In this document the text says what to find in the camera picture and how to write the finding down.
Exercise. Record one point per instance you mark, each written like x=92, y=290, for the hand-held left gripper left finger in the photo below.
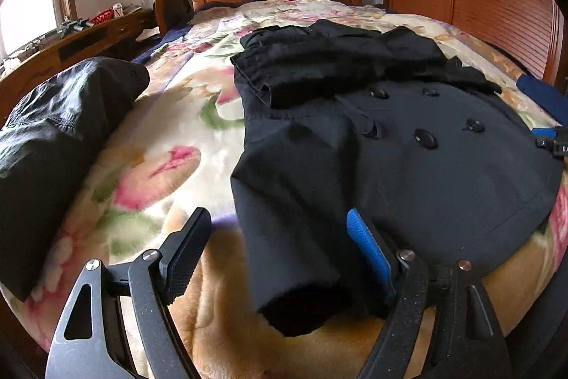
x=186, y=257

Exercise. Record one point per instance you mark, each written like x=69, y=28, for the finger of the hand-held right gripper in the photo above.
x=543, y=132

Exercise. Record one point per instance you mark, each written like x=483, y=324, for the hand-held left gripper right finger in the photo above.
x=370, y=248

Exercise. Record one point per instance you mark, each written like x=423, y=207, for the black trench coat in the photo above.
x=399, y=166

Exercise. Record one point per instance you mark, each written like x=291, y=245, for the folded blue garment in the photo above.
x=541, y=97

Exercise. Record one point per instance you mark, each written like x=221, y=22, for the floral blanket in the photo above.
x=177, y=166

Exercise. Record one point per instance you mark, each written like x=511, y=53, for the dark grey garment pile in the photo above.
x=53, y=130

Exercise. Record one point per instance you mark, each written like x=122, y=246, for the navy blue bed sheet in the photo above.
x=153, y=48

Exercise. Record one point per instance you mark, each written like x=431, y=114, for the wooden desk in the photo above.
x=31, y=68

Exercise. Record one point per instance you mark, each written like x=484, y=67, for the wooden chair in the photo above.
x=168, y=4

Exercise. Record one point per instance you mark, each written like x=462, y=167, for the red basket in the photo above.
x=101, y=16

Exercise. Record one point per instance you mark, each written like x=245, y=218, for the small white box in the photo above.
x=118, y=10

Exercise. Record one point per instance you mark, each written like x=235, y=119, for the black tool on desk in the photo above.
x=75, y=26

